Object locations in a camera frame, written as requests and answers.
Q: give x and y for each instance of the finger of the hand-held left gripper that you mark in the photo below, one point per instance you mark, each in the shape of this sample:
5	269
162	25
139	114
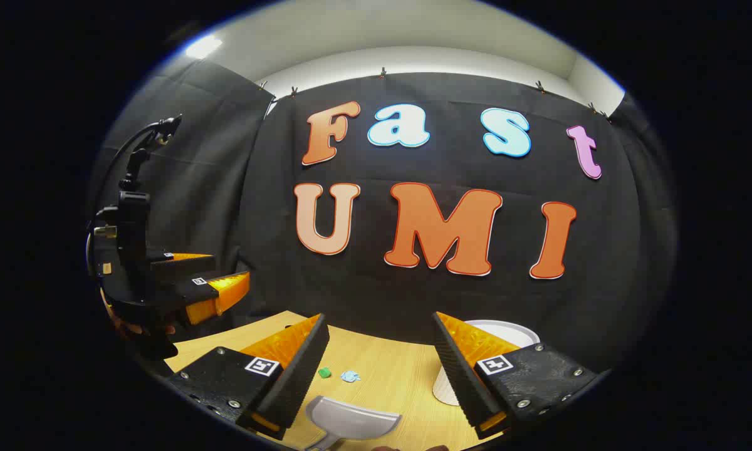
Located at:
175	266
197	293

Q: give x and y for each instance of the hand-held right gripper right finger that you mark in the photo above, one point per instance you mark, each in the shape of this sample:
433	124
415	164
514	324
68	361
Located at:
460	376

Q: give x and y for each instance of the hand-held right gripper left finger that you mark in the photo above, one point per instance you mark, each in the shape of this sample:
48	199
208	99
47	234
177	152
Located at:
301	376

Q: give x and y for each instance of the green paper scrap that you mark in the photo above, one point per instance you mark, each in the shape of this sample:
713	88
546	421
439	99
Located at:
324	373

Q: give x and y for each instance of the blue paper scrap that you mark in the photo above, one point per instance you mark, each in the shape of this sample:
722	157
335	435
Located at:
350	376

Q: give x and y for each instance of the white ribbed garbage bin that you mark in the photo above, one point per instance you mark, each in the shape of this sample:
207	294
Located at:
507	332

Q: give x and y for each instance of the grey plastic dustpan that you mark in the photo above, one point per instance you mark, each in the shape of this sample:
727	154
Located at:
351	419

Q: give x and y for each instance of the wooden desktop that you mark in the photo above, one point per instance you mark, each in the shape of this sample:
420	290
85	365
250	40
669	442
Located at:
388	369

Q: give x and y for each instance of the ceiling light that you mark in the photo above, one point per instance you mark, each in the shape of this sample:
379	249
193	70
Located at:
203	47

